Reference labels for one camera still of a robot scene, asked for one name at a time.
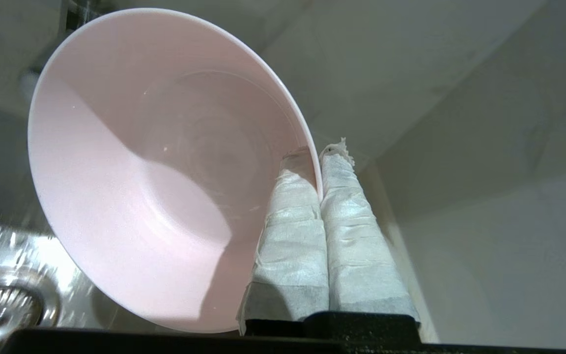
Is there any pink bowl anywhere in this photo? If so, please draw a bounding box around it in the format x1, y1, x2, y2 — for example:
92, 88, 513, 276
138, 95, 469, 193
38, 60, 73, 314
28, 7, 324, 334

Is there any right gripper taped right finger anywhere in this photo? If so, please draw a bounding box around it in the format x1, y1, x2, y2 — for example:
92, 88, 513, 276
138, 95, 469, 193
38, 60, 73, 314
305, 138, 421, 340

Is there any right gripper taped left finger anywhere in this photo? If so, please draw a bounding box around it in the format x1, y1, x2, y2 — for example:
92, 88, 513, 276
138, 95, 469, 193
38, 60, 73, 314
238, 147, 330, 336

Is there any white cabinet side panel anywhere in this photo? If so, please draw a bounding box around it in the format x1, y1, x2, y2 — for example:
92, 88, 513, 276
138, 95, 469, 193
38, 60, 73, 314
376, 0, 566, 227

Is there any round metal drain strainer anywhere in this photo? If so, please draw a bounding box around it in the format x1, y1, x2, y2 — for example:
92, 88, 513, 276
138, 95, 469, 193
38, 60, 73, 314
0, 265, 62, 354

